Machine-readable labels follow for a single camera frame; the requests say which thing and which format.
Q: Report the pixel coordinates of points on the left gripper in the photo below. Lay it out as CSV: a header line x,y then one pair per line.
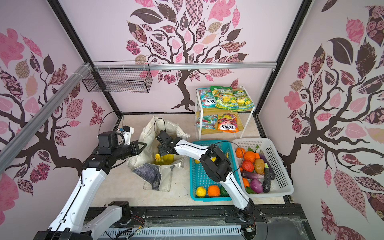
x,y
134,145

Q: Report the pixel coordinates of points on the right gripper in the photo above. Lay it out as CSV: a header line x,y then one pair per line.
x,y
161,151

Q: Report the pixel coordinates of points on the yellow banana bunch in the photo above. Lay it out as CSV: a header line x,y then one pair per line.
x,y
164,160

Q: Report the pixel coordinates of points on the beige canvas grocery bag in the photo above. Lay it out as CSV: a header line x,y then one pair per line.
x,y
156,170

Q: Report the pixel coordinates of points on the orange fruit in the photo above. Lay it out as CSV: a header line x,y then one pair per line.
x,y
214,191

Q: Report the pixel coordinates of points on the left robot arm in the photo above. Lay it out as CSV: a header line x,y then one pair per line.
x,y
90,186

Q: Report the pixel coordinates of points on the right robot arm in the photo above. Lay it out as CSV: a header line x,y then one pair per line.
x,y
216,165

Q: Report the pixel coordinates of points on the green Fox's candy bag lower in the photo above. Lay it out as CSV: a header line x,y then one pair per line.
x,y
208,122

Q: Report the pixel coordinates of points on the green Fox's bag top shelf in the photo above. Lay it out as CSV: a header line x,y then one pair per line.
x,y
207,98

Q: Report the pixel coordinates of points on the orange Fox's candy bag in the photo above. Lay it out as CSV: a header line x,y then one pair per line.
x,y
227,123

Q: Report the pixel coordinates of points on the yellow green candy bag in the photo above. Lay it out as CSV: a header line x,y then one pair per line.
x,y
229,99

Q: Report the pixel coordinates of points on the teal plastic basket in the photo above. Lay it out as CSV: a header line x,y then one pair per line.
x,y
199,178

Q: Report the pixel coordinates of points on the yellow lemon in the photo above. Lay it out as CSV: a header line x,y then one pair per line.
x,y
201,192

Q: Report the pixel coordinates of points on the green pepper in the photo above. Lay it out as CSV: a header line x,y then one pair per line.
x,y
223,192

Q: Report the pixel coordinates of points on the green leafy toy vegetable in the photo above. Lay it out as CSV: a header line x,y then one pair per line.
x,y
255,149

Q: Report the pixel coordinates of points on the red toy tomato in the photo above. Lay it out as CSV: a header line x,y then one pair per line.
x,y
248,166

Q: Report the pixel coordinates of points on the orange toy pumpkin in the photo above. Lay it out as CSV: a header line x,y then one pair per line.
x,y
247,155

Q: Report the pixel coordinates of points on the brown toy potato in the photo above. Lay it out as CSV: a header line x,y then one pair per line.
x,y
259,166

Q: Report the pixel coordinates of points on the purple onion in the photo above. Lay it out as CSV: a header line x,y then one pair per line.
x,y
256,186

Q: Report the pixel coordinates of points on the dark purple eggplant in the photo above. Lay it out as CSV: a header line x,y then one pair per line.
x,y
269,174

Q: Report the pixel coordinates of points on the white plastic basket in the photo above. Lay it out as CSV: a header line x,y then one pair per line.
x,y
281,185

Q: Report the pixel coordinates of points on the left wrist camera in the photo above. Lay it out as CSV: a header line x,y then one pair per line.
x,y
127,133

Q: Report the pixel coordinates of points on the black wire wall basket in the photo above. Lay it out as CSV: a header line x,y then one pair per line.
x,y
119,77

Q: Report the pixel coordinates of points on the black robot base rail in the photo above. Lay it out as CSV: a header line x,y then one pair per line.
x,y
119,221

